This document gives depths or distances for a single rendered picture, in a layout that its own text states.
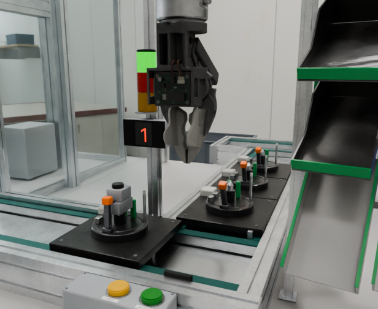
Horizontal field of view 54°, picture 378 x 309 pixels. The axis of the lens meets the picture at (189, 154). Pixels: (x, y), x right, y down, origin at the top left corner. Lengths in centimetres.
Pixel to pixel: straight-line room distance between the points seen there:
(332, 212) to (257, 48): 369
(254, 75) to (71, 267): 377
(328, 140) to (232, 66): 385
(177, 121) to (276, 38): 371
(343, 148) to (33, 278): 71
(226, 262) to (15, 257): 48
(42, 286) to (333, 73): 74
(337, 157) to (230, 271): 36
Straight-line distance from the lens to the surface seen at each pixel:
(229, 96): 461
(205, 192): 120
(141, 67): 96
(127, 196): 93
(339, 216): 79
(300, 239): 78
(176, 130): 59
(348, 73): 66
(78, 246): 91
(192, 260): 93
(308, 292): 96
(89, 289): 77
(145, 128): 96
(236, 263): 93
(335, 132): 79
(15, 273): 97
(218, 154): 205
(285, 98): 418
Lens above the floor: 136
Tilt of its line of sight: 13 degrees down
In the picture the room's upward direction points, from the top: straight up
